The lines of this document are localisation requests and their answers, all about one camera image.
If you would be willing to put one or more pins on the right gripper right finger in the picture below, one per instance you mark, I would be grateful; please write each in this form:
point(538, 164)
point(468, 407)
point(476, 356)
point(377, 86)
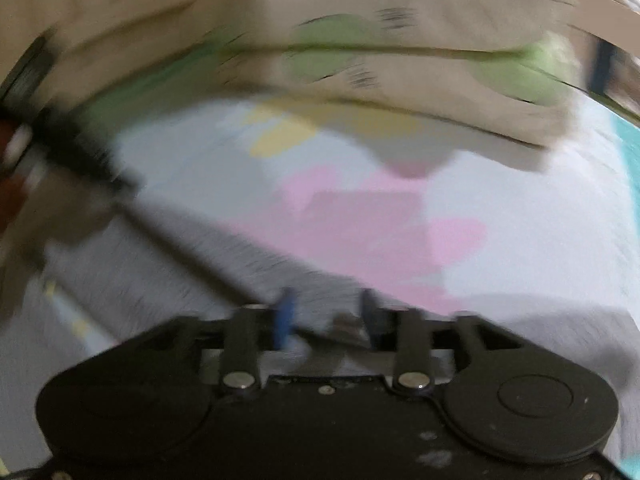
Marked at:
point(500, 391)

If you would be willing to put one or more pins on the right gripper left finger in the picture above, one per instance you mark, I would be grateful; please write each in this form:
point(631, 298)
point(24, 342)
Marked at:
point(136, 406)

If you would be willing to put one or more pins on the grey speckled pants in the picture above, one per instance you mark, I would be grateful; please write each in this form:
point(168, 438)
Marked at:
point(131, 267)

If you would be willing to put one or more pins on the floral bed blanket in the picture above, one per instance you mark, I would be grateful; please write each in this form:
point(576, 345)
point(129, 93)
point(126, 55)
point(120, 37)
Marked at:
point(432, 213)

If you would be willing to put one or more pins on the lower leaf print pillow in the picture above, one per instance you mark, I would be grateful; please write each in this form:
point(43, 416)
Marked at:
point(524, 95)

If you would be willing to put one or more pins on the leaf print pillow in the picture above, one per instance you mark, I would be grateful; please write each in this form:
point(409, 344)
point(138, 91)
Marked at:
point(459, 25)
point(524, 95)

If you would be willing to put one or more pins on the upper leaf print pillow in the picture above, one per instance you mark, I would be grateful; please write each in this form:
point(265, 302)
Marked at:
point(459, 25)

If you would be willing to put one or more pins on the wooden bed side rail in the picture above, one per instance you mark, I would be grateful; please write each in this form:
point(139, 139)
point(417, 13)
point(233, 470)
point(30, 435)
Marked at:
point(101, 42)

